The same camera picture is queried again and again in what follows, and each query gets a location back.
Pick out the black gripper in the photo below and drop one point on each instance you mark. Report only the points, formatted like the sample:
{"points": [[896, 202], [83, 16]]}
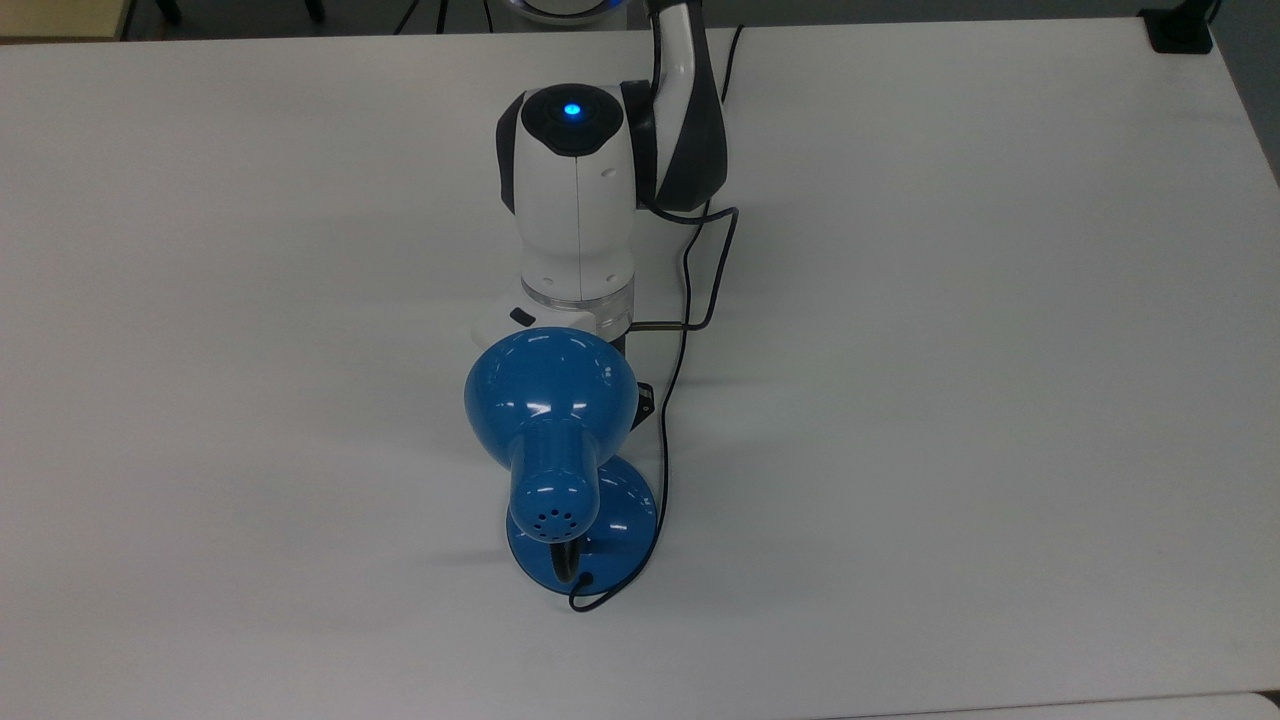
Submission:
{"points": [[642, 405]]}

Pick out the blue gooseneck desk lamp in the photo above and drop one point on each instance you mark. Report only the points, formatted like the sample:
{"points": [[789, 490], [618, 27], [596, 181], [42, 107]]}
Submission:
{"points": [[550, 400]]}

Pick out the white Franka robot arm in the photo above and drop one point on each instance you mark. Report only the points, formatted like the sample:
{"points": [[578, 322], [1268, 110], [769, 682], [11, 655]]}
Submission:
{"points": [[575, 200]]}

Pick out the black tripod legs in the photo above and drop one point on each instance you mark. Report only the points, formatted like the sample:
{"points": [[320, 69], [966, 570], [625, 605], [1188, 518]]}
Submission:
{"points": [[420, 14]]}

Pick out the black table clamp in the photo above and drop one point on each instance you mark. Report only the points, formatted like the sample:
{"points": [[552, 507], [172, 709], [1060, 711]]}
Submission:
{"points": [[1180, 30]]}

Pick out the wooden desk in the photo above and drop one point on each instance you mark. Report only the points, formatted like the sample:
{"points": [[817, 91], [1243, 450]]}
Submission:
{"points": [[60, 18]]}

